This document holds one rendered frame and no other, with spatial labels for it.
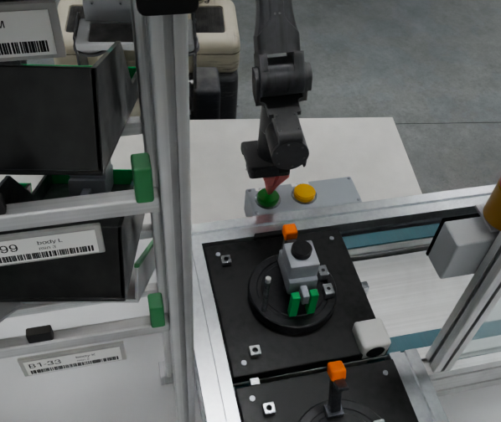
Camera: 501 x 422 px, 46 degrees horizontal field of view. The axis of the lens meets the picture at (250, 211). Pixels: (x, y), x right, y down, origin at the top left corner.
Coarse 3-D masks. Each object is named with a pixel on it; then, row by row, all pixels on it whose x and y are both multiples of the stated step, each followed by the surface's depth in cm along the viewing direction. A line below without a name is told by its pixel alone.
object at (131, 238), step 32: (0, 192) 57; (64, 192) 75; (64, 224) 66; (128, 224) 55; (96, 256) 51; (128, 256) 55; (0, 288) 51; (32, 288) 52; (64, 288) 52; (96, 288) 52
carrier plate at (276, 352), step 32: (256, 256) 99; (320, 256) 100; (224, 288) 94; (352, 288) 96; (224, 320) 90; (256, 320) 91; (352, 320) 92; (256, 352) 87; (288, 352) 88; (320, 352) 88; (352, 352) 88
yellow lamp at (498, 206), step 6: (498, 180) 66; (498, 186) 65; (492, 192) 67; (498, 192) 65; (492, 198) 66; (498, 198) 65; (486, 204) 68; (492, 204) 66; (498, 204) 65; (486, 210) 68; (492, 210) 67; (498, 210) 66; (486, 216) 68; (492, 216) 67; (498, 216) 66; (492, 222) 67; (498, 222) 66; (498, 228) 67
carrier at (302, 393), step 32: (256, 384) 84; (288, 384) 84; (320, 384) 84; (352, 384) 85; (384, 384) 85; (256, 416) 81; (288, 416) 81; (320, 416) 80; (352, 416) 80; (384, 416) 82
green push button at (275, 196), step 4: (264, 188) 109; (260, 192) 108; (264, 192) 108; (276, 192) 109; (260, 196) 108; (264, 196) 108; (268, 196) 108; (272, 196) 108; (276, 196) 108; (260, 200) 107; (264, 200) 107; (268, 200) 107; (272, 200) 107; (276, 200) 108; (264, 204) 107; (268, 204) 107; (272, 204) 107
